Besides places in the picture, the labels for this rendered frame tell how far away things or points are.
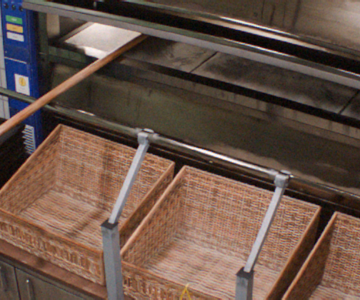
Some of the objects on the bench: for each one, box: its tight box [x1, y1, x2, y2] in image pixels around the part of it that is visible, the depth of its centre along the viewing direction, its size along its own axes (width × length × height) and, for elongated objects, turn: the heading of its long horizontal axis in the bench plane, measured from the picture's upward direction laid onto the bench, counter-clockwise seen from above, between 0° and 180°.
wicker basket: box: [121, 165, 321, 300], centre depth 302 cm, size 49×56×28 cm
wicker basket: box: [0, 124, 175, 286], centre depth 329 cm, size 49×56×28 cm
